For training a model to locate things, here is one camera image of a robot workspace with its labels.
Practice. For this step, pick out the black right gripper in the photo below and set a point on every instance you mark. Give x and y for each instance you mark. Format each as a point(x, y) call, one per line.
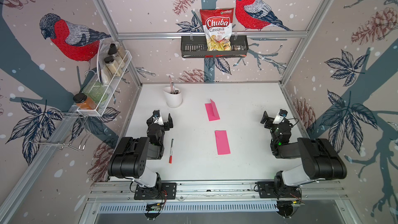
point(269, 121)

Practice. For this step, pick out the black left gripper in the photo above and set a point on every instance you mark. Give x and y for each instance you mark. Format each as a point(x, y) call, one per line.
point(165, 125)

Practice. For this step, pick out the pink square paper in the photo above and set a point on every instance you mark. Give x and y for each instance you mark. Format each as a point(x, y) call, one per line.
point(212, 111)
point(222, 142)

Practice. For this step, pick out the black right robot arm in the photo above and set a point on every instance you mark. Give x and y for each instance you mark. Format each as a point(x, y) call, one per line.
point(319, 160)

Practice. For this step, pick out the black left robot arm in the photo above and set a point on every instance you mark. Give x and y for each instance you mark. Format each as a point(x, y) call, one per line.
point(131, 154)

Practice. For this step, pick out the white cup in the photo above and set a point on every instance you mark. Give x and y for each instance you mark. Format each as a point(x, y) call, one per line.
point(173, 100)

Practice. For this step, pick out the pink pen in cup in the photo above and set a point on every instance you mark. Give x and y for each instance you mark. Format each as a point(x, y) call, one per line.
point(171, 85)

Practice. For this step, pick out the red marker pen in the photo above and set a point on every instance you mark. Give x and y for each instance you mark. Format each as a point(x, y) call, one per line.
point(171, 152)

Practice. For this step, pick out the beige spice bottle black cap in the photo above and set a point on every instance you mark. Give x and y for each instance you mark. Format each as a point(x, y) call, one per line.
point(113, 66)

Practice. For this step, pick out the green glass jar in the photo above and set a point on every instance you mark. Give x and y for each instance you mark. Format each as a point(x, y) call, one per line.
point(96, 91)

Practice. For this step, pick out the orange spice jar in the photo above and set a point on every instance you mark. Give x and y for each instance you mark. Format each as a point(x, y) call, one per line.
point(84, 102)

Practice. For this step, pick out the Chuba cassava chips bag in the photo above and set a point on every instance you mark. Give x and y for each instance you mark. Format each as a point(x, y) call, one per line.
point(217, 25)

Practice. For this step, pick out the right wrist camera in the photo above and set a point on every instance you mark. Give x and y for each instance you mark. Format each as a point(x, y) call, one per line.
point(282, 114)

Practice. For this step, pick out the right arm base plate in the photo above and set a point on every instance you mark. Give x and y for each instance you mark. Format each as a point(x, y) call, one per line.
point(268, 190)

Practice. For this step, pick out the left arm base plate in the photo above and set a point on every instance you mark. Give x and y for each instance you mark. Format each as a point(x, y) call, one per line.
point(162, 191)

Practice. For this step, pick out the black wire basket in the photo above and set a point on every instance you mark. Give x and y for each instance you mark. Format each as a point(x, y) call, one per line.
point(201, 47)

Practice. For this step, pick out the white wire shelf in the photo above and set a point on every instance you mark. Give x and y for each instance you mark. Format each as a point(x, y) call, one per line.
point(104, 76)

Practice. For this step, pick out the aluminium mounting rail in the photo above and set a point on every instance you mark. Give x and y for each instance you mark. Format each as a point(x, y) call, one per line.
point(123, 191)

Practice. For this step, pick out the chrome wire hook rack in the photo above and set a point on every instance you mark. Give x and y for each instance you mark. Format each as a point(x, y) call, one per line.
point(63, 130)

